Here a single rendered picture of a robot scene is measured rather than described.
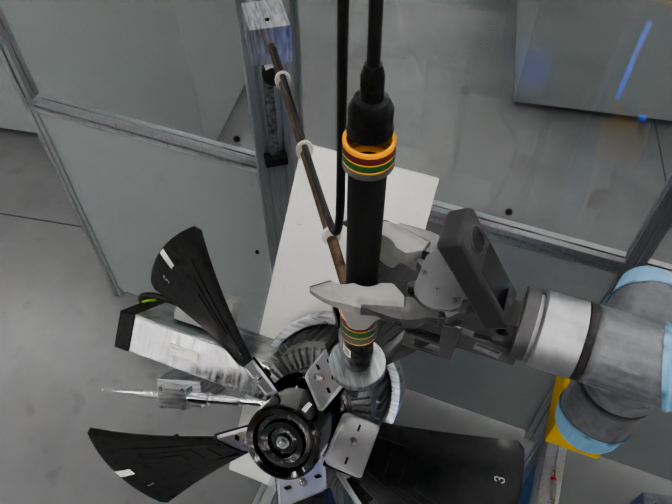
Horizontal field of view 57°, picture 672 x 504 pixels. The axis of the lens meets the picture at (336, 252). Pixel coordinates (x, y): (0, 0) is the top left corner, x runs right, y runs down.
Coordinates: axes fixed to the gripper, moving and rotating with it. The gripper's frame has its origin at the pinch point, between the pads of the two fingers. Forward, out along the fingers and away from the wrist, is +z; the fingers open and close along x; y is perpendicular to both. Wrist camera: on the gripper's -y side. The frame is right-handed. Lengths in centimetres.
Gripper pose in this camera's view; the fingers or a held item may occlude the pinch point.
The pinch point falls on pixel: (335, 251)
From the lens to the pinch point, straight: 62.2
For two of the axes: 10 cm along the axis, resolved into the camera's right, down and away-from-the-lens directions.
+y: 0.0, 6.3, 7.7
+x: 3.6, -7.2, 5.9
